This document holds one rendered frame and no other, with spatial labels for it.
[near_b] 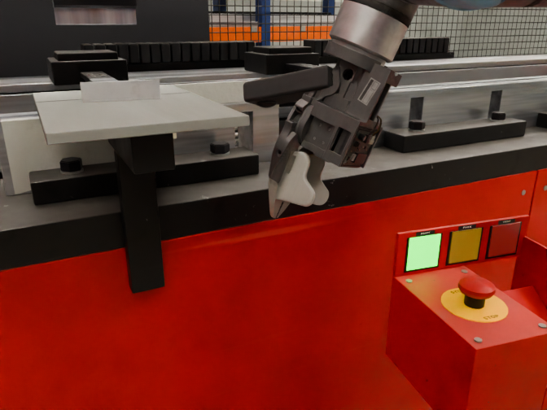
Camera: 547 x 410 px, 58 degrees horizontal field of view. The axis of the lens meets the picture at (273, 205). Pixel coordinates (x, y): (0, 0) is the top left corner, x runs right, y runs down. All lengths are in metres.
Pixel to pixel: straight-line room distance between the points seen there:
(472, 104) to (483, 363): 0.59
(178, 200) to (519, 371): 0.43
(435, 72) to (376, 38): 0.79
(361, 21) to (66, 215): 0.39
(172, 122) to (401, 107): 0.54
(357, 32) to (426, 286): 0.31
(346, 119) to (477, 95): 0.54
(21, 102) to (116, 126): 0.51
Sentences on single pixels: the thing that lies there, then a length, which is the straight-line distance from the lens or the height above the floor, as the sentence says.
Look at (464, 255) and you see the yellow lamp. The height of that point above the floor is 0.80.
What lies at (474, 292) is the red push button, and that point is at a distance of 0.60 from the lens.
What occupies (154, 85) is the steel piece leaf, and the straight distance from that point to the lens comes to 0.60.
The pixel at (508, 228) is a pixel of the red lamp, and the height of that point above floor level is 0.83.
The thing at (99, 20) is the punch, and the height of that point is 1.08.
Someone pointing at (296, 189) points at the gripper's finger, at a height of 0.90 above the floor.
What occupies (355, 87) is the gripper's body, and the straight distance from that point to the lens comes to 0.56.
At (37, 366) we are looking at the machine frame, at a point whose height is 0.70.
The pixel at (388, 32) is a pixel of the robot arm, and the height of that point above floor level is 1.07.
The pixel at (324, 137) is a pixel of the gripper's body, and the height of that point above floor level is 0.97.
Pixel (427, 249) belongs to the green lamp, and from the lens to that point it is 0.66.
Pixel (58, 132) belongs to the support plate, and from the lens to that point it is 0.45.
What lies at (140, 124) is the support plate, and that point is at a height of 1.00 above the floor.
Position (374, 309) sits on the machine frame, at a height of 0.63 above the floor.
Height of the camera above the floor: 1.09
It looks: 20 degrees down
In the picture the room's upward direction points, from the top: straight up
